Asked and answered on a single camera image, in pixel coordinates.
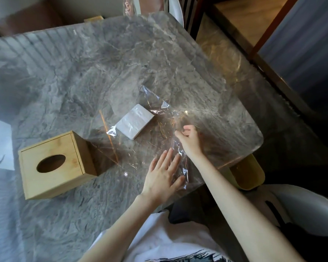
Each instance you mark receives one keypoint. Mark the wooden tissue box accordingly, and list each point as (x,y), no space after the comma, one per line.
(54,177)

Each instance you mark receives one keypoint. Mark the person's right forearm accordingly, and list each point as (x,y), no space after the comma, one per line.
(240,212)

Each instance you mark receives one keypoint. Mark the reddish wooden post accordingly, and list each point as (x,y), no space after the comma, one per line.
(273,27)

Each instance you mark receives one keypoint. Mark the person's right hand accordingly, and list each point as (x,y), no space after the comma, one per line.
(191,141)

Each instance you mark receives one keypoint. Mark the white napkin stack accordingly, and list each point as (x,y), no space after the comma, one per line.
(134,122)

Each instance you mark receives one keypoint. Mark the white seat shell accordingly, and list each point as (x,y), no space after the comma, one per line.
(303,207)

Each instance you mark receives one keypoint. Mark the white round chair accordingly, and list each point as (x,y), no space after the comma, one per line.
(176,9)

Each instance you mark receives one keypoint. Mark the person's white printed shirt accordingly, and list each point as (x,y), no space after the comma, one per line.
(166,240)

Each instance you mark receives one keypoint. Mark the clear plastic wrapper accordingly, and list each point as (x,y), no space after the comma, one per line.
(153,144)

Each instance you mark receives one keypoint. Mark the beige sofa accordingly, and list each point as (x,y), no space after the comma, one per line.
(84,8)

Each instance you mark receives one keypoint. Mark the person's left forearm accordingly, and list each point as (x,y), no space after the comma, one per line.
(120,237)

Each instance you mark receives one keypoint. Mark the small wooden tray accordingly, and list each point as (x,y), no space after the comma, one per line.
(93,19)

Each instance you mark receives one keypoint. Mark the yellow table leg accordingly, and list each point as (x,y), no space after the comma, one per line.
(248,174)

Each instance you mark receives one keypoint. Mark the person's left hand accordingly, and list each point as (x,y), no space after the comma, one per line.
(161,182)

